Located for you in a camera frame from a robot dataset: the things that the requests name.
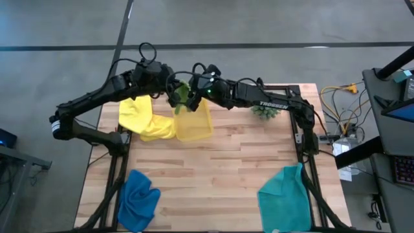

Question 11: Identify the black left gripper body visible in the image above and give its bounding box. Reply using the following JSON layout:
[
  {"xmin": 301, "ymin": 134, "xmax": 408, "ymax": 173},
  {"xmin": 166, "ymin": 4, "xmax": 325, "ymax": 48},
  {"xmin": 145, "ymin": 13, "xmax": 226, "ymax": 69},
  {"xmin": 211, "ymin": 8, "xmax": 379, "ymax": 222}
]
[{"xmin": 158, "ymin": 66, "xmax": 182, "ymax": 109}]

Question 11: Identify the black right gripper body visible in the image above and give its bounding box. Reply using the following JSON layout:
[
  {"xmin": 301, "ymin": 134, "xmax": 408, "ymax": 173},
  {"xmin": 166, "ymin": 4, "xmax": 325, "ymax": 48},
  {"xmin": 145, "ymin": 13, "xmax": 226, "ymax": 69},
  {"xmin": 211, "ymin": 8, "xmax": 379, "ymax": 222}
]
[{"xmin": 186, "ymin": 63, "xmax": 224, "ymax": 113}]

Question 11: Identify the green microfiber towel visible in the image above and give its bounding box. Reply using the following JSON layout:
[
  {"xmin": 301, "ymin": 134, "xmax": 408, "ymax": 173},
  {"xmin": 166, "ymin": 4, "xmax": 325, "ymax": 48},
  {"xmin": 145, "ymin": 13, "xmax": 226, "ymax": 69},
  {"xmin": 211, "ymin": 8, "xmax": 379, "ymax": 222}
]
[{"xmin": 174, "ymin": 80, "xmax": 192, "ymax": 115}]

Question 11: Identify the yellow translucent plastic bin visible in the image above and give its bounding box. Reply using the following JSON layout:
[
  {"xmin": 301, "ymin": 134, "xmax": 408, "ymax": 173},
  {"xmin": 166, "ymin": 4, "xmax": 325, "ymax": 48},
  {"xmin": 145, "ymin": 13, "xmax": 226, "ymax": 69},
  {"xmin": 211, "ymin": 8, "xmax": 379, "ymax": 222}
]
[{"xmin": 173, "ymin": 96, "xmax": 214, "ymax": 142}]

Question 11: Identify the yellow microfiber towel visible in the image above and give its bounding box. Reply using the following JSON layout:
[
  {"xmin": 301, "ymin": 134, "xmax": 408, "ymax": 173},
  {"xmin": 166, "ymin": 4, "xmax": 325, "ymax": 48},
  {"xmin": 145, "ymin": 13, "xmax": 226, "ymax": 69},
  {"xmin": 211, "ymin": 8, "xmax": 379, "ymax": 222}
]
[{"xmin": 118, "ymin": 94, "xmax": 177, "ymax": 142}]

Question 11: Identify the blue microfiber towel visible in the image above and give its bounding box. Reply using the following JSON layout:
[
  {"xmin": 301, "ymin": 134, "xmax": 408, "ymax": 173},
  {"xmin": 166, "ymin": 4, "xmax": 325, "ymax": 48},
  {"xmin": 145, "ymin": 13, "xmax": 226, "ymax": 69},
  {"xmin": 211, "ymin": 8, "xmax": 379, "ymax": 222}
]
[{"xmin": 116, "ymin": 169, "xmax": 162, "ymax": 233}]

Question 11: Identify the teal microfiber towel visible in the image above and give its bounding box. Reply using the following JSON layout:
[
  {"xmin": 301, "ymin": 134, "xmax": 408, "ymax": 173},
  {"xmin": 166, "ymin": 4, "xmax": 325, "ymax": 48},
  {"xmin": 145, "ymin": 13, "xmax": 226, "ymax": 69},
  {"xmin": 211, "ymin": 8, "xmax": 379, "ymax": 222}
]
[{"xmin": 257, "ymin": 162, "xmax": 313, "ymax": 233}]

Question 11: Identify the artificial plant in patterned pot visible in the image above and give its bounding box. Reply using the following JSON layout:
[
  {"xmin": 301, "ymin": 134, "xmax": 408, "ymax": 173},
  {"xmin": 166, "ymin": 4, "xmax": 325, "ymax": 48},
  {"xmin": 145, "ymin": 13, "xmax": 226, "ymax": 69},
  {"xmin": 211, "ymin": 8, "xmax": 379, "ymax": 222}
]
[{"xmin": 250, "ymin": 105, "xmax": 281, "ymax": 120}]

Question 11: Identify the white box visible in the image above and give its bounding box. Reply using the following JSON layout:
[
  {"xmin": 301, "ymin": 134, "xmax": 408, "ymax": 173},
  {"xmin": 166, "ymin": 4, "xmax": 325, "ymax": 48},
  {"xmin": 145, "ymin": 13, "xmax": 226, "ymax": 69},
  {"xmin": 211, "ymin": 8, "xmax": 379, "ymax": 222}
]
[{"xmin": 332, "ymin": 138, "xmax": 353, "ymax": 157}]

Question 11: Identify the grey metal cart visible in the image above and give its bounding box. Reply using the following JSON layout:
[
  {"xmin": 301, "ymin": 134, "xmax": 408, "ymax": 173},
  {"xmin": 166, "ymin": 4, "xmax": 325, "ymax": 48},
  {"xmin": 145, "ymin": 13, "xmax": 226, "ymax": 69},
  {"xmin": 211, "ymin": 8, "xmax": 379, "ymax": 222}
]
[{"xmin": 0, "ymin": 145, "xmax": 52, "ymax": 233}]

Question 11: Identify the black diagonal bar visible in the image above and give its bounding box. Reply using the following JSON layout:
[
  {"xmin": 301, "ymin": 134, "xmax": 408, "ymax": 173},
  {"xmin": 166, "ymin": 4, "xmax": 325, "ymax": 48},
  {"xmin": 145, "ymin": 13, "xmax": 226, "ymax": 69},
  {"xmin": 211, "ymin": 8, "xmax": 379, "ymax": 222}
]
[{"xmin": 334, "ymin": 135, "xmax": 384, "ymax": 170}]

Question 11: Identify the black device with blue light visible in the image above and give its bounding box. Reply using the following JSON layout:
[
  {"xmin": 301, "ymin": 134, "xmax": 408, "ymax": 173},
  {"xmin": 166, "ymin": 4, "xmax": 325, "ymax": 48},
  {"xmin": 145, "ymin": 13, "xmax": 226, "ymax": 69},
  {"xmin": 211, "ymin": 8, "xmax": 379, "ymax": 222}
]
[{"xmin": 0, "ymin": 128, "xmax": 18, "ymax": 149}]

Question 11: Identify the white paper sheet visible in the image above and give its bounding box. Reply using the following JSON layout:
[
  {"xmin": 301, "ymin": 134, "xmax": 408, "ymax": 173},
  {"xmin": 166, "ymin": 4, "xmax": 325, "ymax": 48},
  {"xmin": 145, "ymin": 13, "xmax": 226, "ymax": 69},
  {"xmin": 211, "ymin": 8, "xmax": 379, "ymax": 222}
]
[{"xmin": 338, "ymin": 168, "xmax": 354, "ymax": 182}]

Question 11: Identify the black pole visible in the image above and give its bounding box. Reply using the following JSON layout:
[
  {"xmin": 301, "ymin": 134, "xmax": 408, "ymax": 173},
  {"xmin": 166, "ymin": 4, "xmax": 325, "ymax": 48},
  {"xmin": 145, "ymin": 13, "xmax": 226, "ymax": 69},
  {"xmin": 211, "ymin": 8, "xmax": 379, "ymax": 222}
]
[{"xmin": 376, "ymin": 45, "xmax": 414, "ymax": 81}]

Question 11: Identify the small teal box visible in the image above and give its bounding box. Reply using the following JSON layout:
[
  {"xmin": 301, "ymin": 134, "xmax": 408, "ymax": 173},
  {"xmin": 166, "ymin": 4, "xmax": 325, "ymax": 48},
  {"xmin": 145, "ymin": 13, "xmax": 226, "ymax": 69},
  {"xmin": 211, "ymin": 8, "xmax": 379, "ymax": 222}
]
[{"xmin": 393, "ymin": 70, "xmax": 413, "ymax": 83}]

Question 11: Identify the grey desk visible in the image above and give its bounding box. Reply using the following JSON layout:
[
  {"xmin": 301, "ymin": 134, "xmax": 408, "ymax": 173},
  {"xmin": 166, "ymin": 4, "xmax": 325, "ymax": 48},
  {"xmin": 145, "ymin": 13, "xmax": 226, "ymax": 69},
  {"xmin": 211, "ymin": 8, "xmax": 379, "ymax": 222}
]
[{"xmin": 362, "ymin": 67, "xmax": 414, "ymax": 233}]

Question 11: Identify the laptop with blue screen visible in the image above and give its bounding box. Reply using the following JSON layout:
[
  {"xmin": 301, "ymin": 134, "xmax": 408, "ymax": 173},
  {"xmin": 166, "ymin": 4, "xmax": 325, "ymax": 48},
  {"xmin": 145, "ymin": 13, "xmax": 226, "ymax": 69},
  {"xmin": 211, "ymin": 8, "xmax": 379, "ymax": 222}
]
[{"xmin": 380, "ymin": 97, "xmax": 414, "ymax": 124}]

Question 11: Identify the black keyboard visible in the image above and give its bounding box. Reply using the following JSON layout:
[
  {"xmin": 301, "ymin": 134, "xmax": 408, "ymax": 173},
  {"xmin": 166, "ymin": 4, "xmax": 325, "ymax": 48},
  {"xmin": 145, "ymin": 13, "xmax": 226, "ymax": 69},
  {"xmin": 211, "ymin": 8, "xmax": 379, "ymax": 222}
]
[{"xmin": 391, "ymin": 155, "xmax": 414, "ymax": 186}]

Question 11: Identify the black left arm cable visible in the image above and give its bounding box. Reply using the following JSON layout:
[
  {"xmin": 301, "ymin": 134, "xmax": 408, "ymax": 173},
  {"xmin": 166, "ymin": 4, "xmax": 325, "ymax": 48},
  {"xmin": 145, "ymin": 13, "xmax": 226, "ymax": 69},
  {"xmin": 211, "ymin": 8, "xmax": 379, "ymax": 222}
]
[{"xmin": 108, "ymin": 41, "xmax": 195, "ymax": 98}]

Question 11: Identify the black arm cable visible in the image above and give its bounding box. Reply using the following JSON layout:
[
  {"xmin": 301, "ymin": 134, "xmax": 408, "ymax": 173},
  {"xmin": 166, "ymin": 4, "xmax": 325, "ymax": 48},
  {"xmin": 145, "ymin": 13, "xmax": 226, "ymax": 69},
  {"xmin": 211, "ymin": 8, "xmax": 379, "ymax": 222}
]
[
  {"xmin": 108, "ymin": 41, "xmax": 195, "ymax": 98},
  {"xmin": 192, "ymin": 61, "xmax": 265, "ymax": 88}
]

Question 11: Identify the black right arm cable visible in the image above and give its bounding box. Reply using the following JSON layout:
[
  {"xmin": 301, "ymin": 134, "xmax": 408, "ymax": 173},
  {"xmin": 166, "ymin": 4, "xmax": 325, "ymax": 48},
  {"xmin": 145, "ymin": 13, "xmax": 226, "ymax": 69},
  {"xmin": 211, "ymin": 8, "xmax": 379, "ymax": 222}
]
[{"xmin": 192, "ymin": 61, "xmax": 265, "ymax": 88}]

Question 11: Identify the black aluminium table frame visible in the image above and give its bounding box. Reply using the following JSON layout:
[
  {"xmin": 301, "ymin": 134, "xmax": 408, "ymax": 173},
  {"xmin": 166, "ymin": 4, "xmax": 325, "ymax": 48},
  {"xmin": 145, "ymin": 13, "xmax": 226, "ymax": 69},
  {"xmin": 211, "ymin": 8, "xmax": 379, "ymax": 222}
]
[{"xmin": 73, "ymin": 83, "xmax": 350, "ymax": 233}]

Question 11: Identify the yellow extension cable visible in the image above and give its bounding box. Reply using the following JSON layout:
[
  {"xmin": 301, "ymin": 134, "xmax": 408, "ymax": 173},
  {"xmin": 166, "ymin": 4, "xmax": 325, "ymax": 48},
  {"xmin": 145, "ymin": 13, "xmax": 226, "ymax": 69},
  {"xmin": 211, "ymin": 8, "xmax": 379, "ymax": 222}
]
[{"xmin": 320, "ymin": 82, "xmax": 369, "ymax": 135}]

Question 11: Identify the black cable bundle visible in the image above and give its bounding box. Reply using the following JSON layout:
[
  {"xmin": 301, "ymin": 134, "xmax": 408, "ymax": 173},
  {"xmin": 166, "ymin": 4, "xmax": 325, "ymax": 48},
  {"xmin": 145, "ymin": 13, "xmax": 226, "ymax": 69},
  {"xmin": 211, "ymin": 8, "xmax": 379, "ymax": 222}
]
[{"xmin": 367, "ymin": 201, "xmax": 386, "ymax": 231}]

